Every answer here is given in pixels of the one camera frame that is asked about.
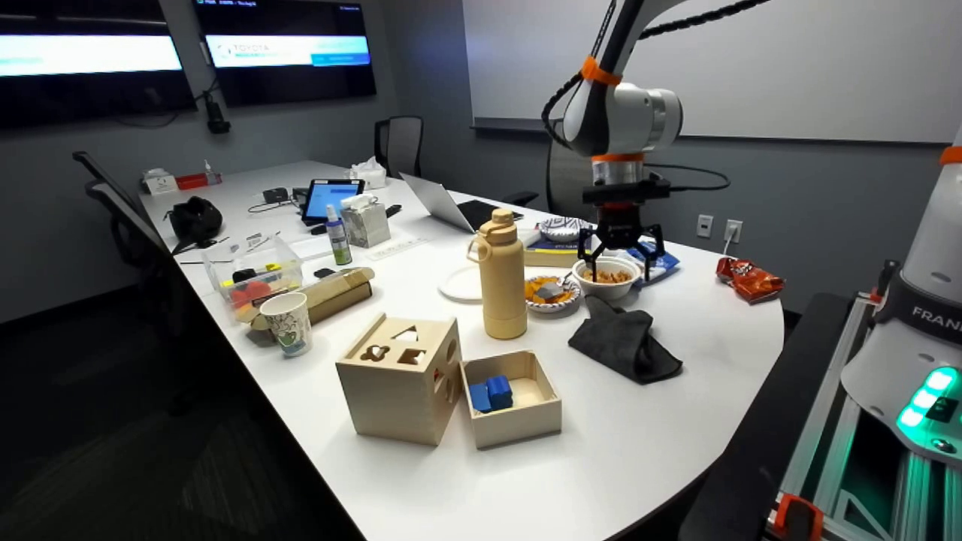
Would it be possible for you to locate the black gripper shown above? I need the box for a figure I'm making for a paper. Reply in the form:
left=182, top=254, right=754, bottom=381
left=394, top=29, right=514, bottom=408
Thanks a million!
left=576, top=205, right=667, bottom=286

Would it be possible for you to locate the dark grey towel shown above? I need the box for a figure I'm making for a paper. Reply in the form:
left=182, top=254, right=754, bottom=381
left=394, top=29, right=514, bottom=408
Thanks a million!
left=566, top=296, right=685, bottom=387

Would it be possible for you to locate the white snack bowl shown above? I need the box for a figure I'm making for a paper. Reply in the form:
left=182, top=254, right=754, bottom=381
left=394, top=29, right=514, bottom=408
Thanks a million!
left=571, top=254, right=643, bottom=307

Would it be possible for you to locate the blue snack packet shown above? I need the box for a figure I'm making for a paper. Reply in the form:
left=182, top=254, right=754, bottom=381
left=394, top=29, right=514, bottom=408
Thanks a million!
left=625, top=239, right=683, bottom=289

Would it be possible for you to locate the metal bowl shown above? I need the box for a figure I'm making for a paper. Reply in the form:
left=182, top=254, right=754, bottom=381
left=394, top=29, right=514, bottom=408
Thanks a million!
left=535, top=214, right=596, bottom=251

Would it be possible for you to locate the yellow flat box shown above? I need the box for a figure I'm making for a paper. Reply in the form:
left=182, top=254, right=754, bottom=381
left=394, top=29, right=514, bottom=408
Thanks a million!
left=522, top=234, right=596, bottom=270

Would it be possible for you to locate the grey mesh office chair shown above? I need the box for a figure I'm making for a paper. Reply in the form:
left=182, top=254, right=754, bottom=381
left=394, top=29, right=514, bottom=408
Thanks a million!
left=506, top=116, right=604, bottom=228

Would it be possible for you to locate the small bowl of orange food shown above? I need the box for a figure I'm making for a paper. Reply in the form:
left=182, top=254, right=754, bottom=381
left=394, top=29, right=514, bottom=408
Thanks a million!
left=520, top=270, right=583, bottom=320

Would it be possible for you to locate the tan water bottle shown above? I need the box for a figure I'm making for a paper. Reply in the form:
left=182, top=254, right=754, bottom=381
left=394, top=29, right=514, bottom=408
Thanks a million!
left=473, top=207, right=528, bottom=344

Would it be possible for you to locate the red snack bag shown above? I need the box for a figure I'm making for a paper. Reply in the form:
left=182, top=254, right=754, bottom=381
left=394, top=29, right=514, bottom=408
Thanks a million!
left=712, top=254, right=788, bottom=307

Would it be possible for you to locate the white round plate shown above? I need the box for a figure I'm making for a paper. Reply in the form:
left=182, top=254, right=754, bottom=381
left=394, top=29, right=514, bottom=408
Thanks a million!
left=437, top=263, right=489, bottom=304

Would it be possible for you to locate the grey open laptop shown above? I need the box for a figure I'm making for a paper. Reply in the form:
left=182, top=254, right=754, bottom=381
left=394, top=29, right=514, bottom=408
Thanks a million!
left=399, top=171, right=522, bottom=234

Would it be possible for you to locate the shallow wooden tray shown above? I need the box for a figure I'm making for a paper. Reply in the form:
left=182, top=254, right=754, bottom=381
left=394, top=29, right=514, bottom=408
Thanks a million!
left=457, top=347, right=566, bottom=450

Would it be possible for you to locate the dark mesh office chair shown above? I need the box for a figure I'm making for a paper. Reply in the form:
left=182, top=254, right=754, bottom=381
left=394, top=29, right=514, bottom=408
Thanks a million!
left=372, top=111, right=428, bottom=179

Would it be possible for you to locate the white tissue box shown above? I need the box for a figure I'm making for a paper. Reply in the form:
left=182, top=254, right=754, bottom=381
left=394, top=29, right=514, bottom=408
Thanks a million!
left=339, top=191, right=394, bottom=251

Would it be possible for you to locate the wooden shape sorter box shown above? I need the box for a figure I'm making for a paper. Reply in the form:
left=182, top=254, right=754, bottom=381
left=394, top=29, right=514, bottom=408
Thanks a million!
left=334, top=314, right=466, bottom=447

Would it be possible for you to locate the crumpled white tissue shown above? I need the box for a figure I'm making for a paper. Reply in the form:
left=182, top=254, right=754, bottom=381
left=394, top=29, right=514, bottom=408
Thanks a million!
left=348, top=158, right=390, bottom=194

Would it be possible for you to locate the white whiteboard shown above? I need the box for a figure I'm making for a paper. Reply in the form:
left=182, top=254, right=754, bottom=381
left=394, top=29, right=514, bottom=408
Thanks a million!
left=459, top=0, right=962, bottom=148

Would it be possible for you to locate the small green spray bottle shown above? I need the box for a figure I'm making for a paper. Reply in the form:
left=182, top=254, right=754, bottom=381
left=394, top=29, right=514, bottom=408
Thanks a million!
left=326, top=203, right=355, bottom=267

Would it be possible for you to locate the tablet with blue screen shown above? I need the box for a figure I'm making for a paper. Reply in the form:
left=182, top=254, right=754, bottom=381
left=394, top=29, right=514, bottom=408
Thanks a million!
left=297, top=179, right=366, bottom=228

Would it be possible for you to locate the patterned paper cup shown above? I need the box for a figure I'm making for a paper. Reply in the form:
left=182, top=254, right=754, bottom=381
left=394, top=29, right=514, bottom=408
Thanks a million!
left=255, top=289, right=317, bottom=361

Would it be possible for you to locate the clear plastic container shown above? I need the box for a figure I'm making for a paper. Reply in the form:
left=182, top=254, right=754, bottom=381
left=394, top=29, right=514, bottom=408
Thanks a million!
left=202, top=234, right=308, bottom=322

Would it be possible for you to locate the black bag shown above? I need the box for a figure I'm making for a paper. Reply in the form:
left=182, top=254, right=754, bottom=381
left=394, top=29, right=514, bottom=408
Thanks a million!
left=164, top=194, right=227, bottom=251

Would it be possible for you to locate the small red item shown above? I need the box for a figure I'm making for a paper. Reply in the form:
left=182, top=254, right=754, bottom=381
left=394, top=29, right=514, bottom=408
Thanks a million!
left=173, top=168, right=218, bottom=194

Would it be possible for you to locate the small white box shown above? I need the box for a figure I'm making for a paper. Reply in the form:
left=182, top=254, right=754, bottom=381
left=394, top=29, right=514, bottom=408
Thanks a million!
left=138, top=166, right=179, bottom=199

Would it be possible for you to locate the black office chair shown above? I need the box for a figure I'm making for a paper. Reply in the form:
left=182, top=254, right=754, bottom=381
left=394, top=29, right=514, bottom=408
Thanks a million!
left=70, top=148, right=173, bottom=279

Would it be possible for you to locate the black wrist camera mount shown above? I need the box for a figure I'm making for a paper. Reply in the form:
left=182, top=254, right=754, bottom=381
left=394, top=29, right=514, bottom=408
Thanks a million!
left=583, top=179, right=672, bottom=207

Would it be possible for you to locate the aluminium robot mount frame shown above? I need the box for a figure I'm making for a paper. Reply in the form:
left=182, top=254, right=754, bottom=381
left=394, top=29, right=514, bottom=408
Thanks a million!
left=768, top=286, right=962, bottom=541

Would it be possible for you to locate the wall monitor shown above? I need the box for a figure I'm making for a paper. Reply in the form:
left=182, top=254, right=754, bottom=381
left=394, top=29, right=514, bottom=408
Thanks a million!
left=0, top=0, right=197, bottom=129
left=193, top=0, right=379, bottom=108

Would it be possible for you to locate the grey camera stand pole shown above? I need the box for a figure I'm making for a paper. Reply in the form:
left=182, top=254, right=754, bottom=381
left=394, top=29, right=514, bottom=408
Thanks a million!
left=157, top=0, right=234, bottom=137

